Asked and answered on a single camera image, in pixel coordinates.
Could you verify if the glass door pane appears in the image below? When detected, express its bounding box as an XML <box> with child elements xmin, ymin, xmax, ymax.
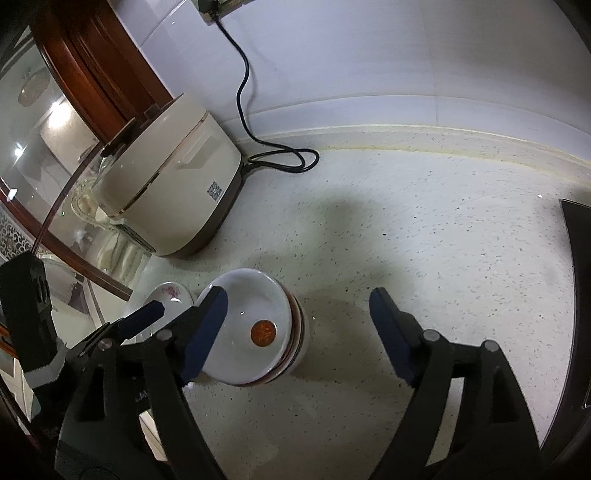
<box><xmin>0</xmin><ymin>28</ymin><xmax>121</xmax><ymax>278</ymax></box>

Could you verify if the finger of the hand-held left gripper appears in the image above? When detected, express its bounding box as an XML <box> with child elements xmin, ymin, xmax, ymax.
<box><xmin>69</xmin><ymin>300</ymin><xmax>166</xmax><ymax>361</ymax></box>

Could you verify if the black power cable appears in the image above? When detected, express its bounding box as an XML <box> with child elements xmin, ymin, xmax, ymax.
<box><xmin>210</xmin><ymin>11</ymin><xmax>320</xmax><ymax>174</ymax></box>

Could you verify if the red-banded white bowl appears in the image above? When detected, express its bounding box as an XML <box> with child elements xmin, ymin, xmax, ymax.
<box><xmin>196</xmin><ymin>268</ymin><xmax>298</xmax><ymax>386</ymax></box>

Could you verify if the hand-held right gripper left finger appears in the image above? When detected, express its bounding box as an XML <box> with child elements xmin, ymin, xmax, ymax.
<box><xmin>54</xmin><ymin>285</ymin><xmax>229</xmax><ymax>480</ymax></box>

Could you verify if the cream rice cooker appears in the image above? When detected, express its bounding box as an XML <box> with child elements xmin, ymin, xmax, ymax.
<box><xmin>95</xmin><ymin>92</ymin><xmax>244</xmax><ymax>258</ymax></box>

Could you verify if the large white floral plate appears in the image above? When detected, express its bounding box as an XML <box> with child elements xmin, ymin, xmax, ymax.
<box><xmin>129</xmin><ymin>281</ymin><xmax>195</xmax><ymax>342</ymax></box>

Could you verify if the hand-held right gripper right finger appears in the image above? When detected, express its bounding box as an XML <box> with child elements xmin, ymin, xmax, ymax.
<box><xmin>368</xmin><ymin>286</ymin><xmax>541</xmax><ymax>480</ymax></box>

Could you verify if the black glass cooktop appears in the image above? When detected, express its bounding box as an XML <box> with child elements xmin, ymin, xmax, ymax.
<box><xmin>538</xmin><ymin>198</ymin><xmax>591</xmax><ymax>480</ymax></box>

